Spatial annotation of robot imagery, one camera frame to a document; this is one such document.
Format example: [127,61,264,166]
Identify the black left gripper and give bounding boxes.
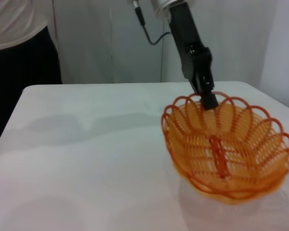
[169,2,219,111]

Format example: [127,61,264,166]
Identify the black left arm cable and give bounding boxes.
[132,0,171,46]

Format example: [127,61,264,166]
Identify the person in white shirt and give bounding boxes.
[0,0,63,154]

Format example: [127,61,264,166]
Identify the orange plastic wire basket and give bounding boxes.
[160,91,289,205]

